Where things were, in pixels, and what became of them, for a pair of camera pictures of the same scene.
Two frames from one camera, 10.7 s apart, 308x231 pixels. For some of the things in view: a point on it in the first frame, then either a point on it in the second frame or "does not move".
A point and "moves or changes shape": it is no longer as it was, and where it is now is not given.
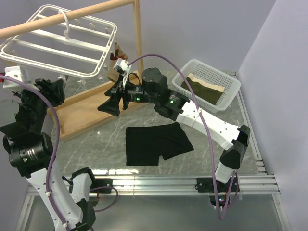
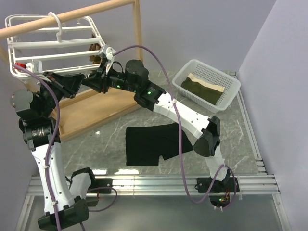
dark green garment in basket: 211,95 does not move
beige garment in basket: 206,83 does not move
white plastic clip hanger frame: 78,47 moves or changes shape
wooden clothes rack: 82,113 does not move
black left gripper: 52,90 to 68,84
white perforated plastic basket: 212,88 does not move
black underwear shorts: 144,144 does not move
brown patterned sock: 116,53 to 96,58
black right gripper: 117,92 to 99,84
